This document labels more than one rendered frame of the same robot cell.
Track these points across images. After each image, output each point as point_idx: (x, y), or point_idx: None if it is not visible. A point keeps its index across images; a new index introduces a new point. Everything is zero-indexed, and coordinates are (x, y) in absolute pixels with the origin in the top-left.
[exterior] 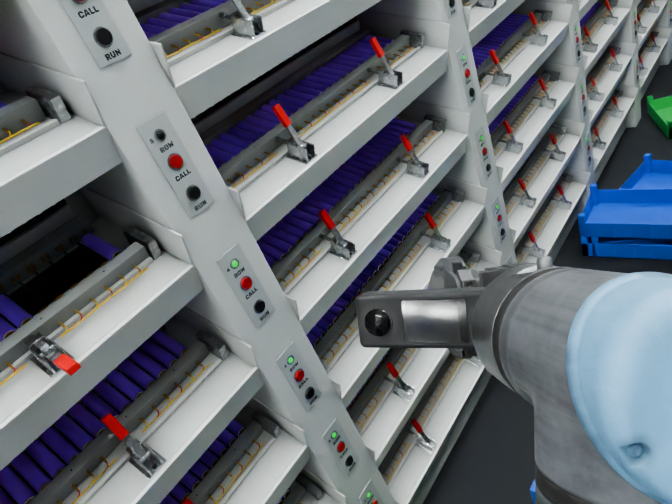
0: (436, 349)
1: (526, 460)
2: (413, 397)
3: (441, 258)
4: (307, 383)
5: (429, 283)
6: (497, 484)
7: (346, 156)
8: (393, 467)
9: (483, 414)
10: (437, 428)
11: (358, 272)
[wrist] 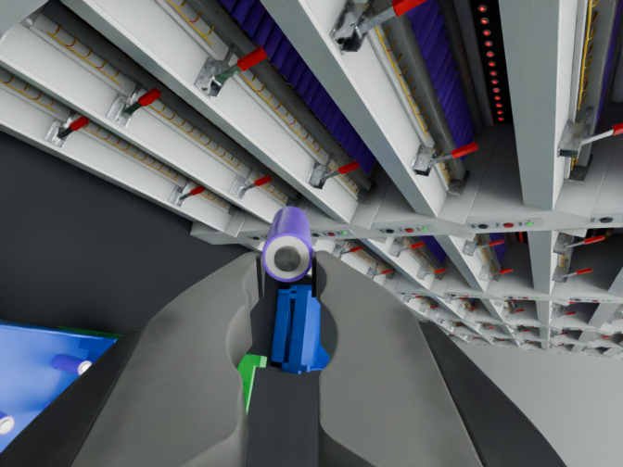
0: (184, 158)
1: (60, 246)
2: (112, 123)
3: (559, 460)
4: None
5: (339, 263)
6: (22, 214)
7: (514, 53)
8: (12, 83)
9: (116, 198)
10: (83, 149)
11: (304, 54)
